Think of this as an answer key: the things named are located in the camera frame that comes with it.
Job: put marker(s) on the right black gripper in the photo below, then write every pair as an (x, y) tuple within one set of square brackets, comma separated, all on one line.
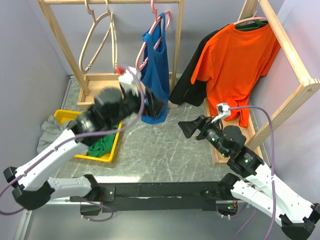
[(189, 127)]

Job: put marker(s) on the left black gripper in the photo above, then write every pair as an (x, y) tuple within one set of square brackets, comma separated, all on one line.
[(154, 105)]

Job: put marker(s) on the blue tank top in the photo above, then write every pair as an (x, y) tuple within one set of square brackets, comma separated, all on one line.
[(155, 74)]

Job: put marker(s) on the pink hanger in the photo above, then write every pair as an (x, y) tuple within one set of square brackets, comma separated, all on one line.
[(139, 66), (252, 18)]

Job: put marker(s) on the yellow plastic tray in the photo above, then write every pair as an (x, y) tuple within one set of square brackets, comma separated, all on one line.
[(62, 116)]

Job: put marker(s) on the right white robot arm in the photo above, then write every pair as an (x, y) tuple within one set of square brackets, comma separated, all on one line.
[(251, 179)]

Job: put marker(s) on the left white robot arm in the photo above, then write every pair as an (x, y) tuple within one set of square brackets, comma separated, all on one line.
[(32, 183)]

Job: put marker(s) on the middle beige wooden hanger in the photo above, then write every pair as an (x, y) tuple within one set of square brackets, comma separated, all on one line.
[(114, 43)]

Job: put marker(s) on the green hanger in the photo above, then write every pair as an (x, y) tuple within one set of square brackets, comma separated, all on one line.
[(256, 23)]

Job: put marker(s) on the pink hanger under orange shirt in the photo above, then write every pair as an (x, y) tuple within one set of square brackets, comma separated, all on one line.
[(252, 18)]

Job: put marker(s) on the right wooden clothes rack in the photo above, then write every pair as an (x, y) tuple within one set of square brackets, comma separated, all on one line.
[(297, 140)]

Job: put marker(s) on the wooden clothes rack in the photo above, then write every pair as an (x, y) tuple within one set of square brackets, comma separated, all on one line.
[(297, 140), (92, 83)]

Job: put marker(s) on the green shirt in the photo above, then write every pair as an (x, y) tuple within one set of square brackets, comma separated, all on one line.
[(103, 146)]

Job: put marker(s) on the back wooden clothes rack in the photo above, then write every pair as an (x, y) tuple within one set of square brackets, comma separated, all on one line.
[(92, 83)]

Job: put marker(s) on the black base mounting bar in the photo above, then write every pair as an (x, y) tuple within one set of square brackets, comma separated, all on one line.
[(148, 196)]

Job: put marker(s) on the orange t-shirt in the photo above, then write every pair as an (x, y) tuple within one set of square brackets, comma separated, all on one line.
[(231, 63)]

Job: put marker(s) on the grey shirt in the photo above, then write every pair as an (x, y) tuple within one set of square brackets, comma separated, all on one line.
[(51, 130)]

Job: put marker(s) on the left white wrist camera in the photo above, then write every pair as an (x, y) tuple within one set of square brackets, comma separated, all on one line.
[(127, 81)]

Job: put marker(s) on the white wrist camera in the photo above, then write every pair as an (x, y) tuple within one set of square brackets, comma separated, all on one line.
[(127, 81), (223, 110)]

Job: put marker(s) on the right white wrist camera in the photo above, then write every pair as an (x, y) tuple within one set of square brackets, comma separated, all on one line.
[(223, 110)]

